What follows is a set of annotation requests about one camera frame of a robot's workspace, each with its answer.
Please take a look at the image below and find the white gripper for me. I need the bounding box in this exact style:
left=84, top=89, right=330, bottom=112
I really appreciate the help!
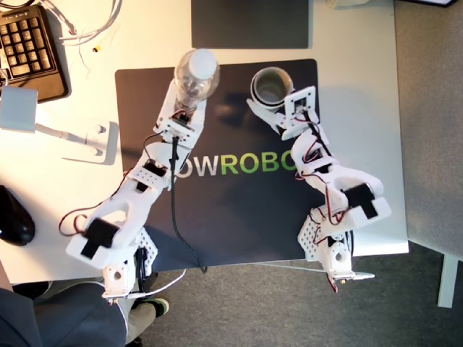
left=247, top=98, right=321, bottom=141
left=153, top=81, right=208, bottom=148

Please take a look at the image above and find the beige ribbed cup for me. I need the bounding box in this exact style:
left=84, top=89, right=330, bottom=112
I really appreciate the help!
left=252, top=68, right=293, bottom=108

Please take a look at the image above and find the clear plastic water bottle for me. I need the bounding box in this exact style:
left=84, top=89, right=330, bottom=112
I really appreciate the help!
left=172, top=48, right=221, bottom=111

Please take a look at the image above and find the plain dark grey mat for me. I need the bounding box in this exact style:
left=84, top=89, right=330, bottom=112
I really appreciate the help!
left=190, top=0, right=314, bottom=51

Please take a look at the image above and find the black mat with green logo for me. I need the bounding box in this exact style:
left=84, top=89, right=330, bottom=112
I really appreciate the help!
left=114, top=59, right=323, bottom=270

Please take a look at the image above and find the white stand with box head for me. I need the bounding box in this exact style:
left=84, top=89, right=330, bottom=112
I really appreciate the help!
left=0, top=85, right=120, bottom=166

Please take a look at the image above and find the black keyboard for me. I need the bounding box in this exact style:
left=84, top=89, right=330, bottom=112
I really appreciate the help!
left=0, top=3, right=72, bottom=106

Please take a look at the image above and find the black and green shoe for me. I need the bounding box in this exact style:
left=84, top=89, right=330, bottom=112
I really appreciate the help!
left=130, top=296, right=171, bottom=321

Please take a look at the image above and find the black computer mouse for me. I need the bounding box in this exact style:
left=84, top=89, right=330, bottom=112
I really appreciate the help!
left=0, top=184, right=37, bottom=247

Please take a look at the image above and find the beige trouser leg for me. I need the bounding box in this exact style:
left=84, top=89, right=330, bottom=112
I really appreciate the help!
left=126, top=303, right=160, bottom=344

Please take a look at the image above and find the person's grey garment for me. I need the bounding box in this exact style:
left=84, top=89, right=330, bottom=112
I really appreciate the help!
left=0, top=280, right=128, bottom=347

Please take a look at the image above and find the white table leg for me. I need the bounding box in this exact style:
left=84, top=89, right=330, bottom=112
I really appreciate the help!
left=436, top=252, right=463, bottom=309

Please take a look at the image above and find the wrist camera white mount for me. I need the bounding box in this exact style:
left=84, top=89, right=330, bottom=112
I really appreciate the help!
left=162, top=110, right=193, bottom=140
left=283, top=85, right=318, bottom=120

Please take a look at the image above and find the black camera cable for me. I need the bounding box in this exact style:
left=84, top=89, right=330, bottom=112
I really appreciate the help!
left=169, top=135, right=209, bottom=275

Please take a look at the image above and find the white usb cable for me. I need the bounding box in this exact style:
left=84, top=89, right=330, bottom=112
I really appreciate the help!
left=252, top=262, right=375, bottom=281
left=128, top=269, right=187, bottom=300

